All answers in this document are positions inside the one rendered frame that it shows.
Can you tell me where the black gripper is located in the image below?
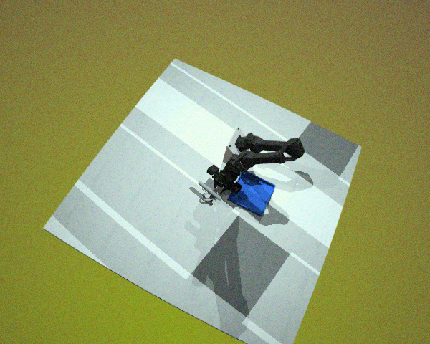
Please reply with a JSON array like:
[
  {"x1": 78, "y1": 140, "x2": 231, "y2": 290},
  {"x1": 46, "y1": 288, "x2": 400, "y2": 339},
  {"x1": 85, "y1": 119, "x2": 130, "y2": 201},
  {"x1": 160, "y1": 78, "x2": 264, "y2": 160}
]
[{"x1": 206, "y1": 165, "x2": 242, "y2": 194}]

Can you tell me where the blue tray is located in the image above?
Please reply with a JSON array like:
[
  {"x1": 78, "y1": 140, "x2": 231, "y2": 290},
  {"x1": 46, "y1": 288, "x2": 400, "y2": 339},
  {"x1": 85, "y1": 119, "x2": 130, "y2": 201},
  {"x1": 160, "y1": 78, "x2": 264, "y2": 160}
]
[{"x1": 227, "y1": 171, "x2": 275, "y2": 216}]

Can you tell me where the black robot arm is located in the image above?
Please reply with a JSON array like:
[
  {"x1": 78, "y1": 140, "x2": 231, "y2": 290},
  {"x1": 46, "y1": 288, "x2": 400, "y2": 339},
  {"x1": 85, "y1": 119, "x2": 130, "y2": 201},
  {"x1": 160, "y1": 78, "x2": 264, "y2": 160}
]
[{"x1": 214, "y1": 132, "x2": 305, "y2": 188}]

